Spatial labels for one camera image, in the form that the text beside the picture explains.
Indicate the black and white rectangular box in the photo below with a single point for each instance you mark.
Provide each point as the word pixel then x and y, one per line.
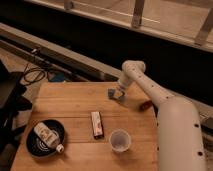
pixel 97 125

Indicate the blue box on floor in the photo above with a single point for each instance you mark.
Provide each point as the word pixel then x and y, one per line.
pixel 58 78

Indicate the small red object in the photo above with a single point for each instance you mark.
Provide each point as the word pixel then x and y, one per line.
pixel 146 105

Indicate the clear plastic cup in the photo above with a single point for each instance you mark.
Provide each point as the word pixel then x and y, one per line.
pixel 120 141

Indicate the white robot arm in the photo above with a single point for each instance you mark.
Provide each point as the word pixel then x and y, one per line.
pixel 179 136

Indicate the black chair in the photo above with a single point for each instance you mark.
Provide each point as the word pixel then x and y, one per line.
pixel 12 102

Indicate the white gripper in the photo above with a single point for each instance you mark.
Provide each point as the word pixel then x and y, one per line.
pixel 122 87

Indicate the black round plate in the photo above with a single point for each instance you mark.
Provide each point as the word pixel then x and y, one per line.
pixel 36 147

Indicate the white plastic bottle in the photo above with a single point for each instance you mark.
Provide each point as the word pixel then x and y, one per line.
pixel 48 137

